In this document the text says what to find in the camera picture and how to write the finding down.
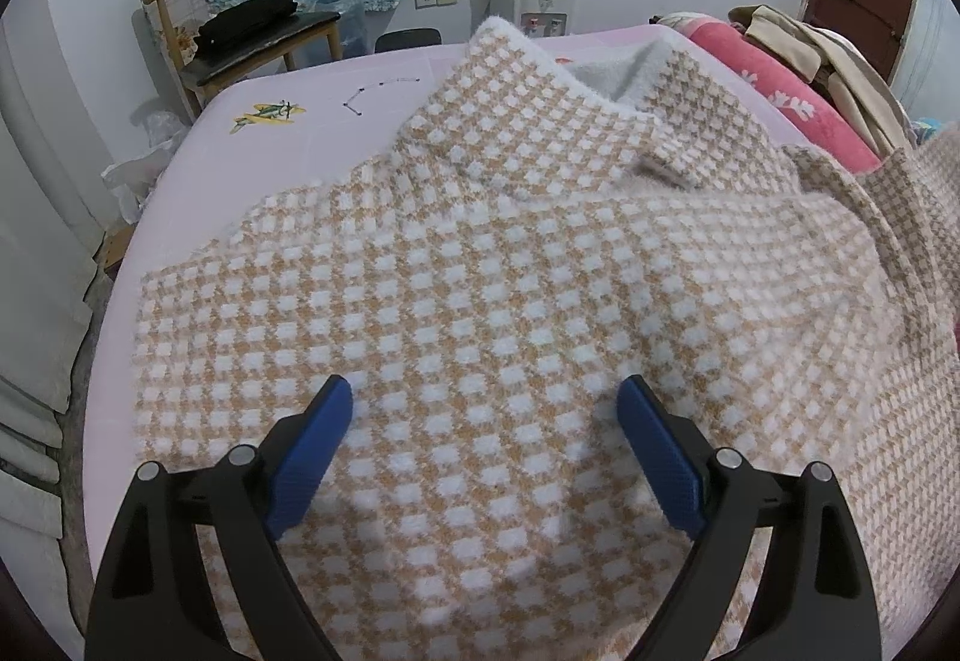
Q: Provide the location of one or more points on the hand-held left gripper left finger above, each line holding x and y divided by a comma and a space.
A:
311, 451

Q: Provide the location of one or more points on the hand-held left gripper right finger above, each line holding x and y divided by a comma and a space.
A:
660, 451

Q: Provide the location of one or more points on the beige white houndstooth coat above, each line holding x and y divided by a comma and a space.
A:
487, 293

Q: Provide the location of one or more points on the beige clothes pile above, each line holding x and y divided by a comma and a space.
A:
832, 69

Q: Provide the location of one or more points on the small wooden stool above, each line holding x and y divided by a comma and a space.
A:
120, 248

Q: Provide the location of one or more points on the bed with pink sheet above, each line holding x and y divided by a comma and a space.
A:
225, 181

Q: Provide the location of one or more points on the white curtain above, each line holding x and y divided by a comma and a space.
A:
37, 331

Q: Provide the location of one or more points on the white plastic bag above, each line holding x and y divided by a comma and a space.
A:
142, 170

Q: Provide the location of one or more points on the pink floral blanket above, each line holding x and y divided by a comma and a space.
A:
795, 99

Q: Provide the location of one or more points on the wooden chair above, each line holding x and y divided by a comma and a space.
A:
247, 50

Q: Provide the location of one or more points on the black rounded object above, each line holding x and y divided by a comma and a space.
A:
409, 40

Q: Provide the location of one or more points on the clear empty water jug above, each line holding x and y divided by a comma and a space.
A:
349, 24

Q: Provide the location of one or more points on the black bag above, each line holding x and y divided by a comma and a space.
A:
244, 20

